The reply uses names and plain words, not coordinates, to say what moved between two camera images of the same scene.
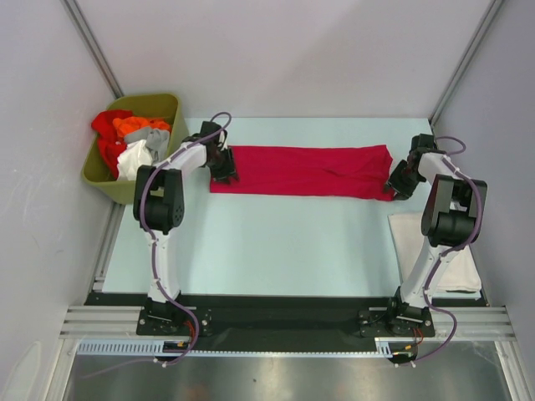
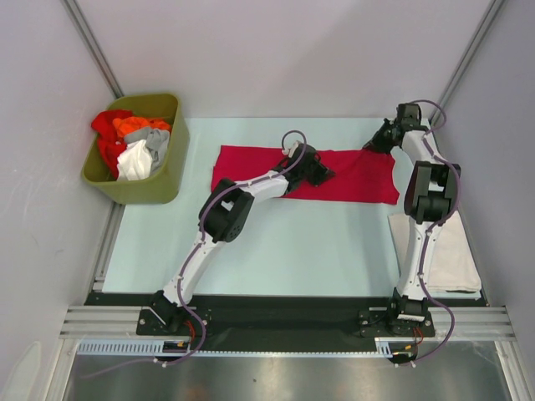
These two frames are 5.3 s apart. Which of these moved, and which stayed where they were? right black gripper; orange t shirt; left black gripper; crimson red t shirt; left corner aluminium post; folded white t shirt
Moved: right black gripper; left black gripper
Stayed: folded white t shirt; left corner aluminium post; orange t shirt; crimson red t shirt
